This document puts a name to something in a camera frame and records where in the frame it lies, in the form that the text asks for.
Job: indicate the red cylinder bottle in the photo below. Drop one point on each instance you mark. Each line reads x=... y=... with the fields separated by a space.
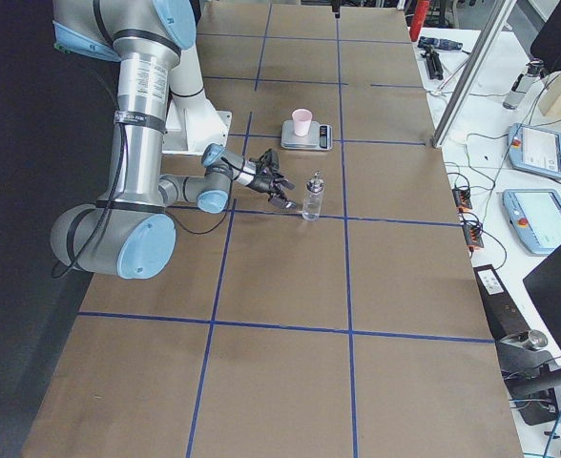
x=418 y=19

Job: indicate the aluminium frame post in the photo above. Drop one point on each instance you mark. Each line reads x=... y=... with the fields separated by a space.
x=485 y=41

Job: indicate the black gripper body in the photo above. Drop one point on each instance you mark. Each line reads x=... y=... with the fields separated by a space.
x=262 y=183

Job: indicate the far blue teach pendant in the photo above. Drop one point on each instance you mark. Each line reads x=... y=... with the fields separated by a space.
x=535 y=150

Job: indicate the blue teach pendant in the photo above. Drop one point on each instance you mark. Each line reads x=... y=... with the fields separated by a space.
x=535 y=150
x=535 y=215

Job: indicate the clear glass sauce bottle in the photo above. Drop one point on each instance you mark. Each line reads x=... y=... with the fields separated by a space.
x=313 y=197

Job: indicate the black folded tripod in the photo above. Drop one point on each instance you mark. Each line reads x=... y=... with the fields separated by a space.
x=434 y=68

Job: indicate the orange black connector block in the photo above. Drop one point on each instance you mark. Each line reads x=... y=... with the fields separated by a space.
x=462 y=199
x=473 y=231

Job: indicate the silver digital kitchen scale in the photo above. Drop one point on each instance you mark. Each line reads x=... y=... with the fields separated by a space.
x=318 y=138

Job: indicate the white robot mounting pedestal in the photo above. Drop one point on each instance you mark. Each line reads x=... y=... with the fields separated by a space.
x=192 y=121

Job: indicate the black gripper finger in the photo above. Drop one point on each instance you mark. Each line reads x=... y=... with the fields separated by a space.
x=283 y=182
x=282 y=201

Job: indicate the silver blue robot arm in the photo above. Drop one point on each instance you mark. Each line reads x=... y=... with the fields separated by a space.
x=127 y=232

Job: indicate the grey water bottle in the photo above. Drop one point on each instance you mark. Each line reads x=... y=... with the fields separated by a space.
x=525 y=79

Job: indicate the near blue teach pendant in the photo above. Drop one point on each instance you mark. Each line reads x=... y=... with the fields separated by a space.
x=535 y=215

